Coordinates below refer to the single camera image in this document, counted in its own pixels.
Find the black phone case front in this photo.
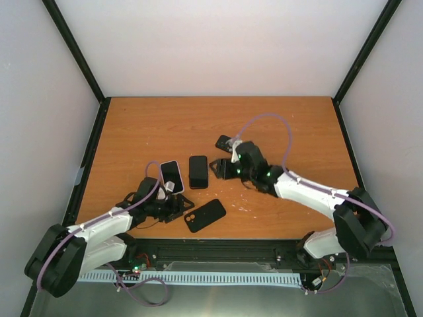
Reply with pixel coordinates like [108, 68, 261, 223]
[184, 199, 226, 233]

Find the white phone case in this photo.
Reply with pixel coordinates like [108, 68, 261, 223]
[159, 160, 185, 195]

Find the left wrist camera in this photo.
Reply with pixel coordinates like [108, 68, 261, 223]
[156, 181, 175, 200]

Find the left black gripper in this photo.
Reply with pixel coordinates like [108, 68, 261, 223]
[147, 193, 195, 223]

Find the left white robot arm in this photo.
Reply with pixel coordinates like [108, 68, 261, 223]
[24, 177, 195, 298]

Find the right black frame post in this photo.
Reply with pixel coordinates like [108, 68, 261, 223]
[332, 0, 403, 105]

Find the black frame post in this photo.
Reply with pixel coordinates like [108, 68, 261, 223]
[41, 0, 112, 106]
[332, 0, 403, 105]

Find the purple cable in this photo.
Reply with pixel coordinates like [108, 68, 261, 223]
[233, 113, 397, 295]
[36, 160, 169, 306]

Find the black phone case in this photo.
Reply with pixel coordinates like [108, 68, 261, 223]
[215, 135, 234, 153]
[188, 155, 210, 190]
[184, 199, 226, 233]

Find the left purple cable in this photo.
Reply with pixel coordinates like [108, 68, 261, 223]
[36, 160, 169, 306]

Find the left black frame post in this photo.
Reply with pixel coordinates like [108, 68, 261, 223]
[41, 0, 112, 106]

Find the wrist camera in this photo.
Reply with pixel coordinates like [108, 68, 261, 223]
[156, 181, 175, 200]
[227, 137, 243, 164]

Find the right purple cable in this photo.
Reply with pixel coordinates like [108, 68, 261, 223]
[233, 113, 397, 295]

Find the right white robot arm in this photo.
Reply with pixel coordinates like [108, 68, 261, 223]
[210, 135, 389, 260]

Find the light blue cable duct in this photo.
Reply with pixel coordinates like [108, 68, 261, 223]
[79, 269, 303, 287]

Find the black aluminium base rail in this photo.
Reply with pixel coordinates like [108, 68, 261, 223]
[98, 237, 396, 273]

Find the black phone case top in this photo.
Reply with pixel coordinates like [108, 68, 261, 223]
[188, 155, 210, 190]

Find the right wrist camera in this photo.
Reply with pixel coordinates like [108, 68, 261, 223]
[227, 137, 243, 164]

